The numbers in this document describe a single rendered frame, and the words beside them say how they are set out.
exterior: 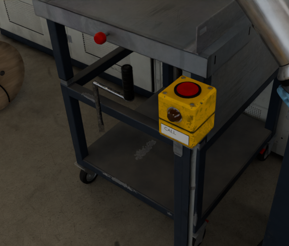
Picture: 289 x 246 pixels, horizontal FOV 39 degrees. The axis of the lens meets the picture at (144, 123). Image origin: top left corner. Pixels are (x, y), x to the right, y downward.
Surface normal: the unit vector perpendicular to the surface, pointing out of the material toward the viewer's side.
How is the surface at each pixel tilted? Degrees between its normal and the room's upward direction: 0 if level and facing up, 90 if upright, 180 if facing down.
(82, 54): 90
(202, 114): 91
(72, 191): 0
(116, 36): 90
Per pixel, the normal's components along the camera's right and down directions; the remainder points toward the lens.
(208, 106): 0.78, 0.37
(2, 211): -0.04, -0.76
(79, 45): -0.62, 0.53
